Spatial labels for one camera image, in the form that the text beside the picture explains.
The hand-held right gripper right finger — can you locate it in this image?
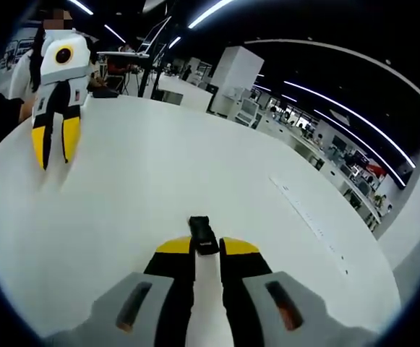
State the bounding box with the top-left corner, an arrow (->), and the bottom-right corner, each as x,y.
219,236 -> 379,347

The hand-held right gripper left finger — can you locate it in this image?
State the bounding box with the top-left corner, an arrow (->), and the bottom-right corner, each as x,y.
45,236 -> 196,347

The black plastic buckle part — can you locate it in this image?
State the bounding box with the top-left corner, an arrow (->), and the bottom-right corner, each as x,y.
189,215 -> 211,239
194,231 -> 220,257

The white standing desk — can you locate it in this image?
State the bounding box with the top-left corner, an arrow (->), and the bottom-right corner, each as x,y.
96,14 -> 173,98

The row of office desks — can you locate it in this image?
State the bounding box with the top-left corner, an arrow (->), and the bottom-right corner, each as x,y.
260,104 -> 390,232

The ceiling light strip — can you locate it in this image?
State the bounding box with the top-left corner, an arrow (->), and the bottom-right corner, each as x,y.
187,0 -> 234,29

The white equipment cabinet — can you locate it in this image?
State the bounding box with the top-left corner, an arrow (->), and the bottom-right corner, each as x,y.
236,96 -> 264,129

